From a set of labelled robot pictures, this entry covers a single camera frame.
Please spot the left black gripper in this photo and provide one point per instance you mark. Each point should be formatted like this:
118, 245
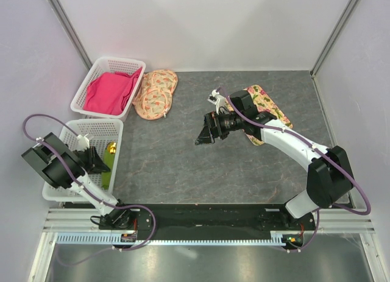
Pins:
95, 164

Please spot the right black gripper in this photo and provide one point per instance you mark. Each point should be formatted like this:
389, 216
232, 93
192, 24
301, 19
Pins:
214, 122

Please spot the green paper napkin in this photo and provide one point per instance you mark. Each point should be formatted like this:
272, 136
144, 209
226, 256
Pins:
108, 159

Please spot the iridescent gold spoon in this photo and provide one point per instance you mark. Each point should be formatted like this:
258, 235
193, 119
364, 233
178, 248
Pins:
111, 147

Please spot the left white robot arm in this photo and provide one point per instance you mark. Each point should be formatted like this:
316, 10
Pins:
63, 168

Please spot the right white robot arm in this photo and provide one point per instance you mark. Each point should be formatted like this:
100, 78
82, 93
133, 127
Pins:
328, 169

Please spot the empty white plastic basket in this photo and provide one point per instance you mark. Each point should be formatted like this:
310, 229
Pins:
101, 132

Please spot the floral fabric pouch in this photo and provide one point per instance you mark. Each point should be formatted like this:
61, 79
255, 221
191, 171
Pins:
155, 96

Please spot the floral rectangular tray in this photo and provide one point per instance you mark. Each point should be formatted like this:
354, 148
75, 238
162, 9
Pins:
264, 103

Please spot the pink cloth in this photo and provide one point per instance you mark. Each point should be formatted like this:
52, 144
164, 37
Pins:
109, 93

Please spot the white basket with pink cloth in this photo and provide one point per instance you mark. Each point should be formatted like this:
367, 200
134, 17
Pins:
100, 66

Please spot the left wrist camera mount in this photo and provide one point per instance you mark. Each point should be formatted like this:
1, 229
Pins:
83, 142

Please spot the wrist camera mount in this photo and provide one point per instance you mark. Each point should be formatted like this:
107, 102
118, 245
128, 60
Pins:
83, 142
216, 99

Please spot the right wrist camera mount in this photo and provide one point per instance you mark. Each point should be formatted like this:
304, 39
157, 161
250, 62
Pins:
216, 99

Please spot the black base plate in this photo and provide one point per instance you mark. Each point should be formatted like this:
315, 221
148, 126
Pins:
216, 221

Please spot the white slotted cable duct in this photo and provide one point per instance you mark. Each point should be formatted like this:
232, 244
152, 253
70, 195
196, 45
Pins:
118, 239

